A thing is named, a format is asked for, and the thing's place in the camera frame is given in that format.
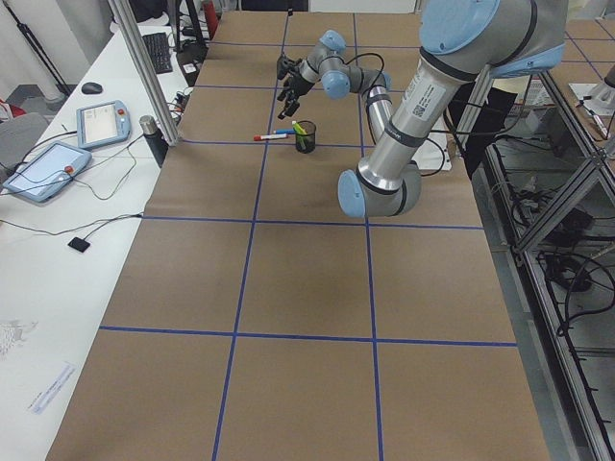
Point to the teach pendant tablet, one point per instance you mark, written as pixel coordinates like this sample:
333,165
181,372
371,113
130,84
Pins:
103,124
48,173

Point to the upper teach pendant tablet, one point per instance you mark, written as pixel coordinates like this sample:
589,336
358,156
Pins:
103,124

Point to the black computer mouse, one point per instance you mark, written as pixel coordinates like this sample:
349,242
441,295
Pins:
91,88

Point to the black keyboard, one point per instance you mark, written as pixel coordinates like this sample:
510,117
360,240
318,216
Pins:
158,50

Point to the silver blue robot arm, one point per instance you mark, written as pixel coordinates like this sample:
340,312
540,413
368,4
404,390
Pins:
458,39

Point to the lower teach pendant tablet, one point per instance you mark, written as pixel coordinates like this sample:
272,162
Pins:
48,173

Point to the small black square pad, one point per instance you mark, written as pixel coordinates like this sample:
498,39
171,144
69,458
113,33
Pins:
78,244

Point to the aluminium frame post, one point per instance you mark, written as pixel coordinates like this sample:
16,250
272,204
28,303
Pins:
125,18

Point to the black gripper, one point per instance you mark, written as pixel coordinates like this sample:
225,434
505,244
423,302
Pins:
296,84

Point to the black mesh pen cup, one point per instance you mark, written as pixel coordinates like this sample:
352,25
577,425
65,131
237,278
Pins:
306,144

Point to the dark metal water bottle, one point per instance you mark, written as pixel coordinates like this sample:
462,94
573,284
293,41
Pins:
154,138

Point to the red white marker pen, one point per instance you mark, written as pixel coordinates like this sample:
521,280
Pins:
270,137

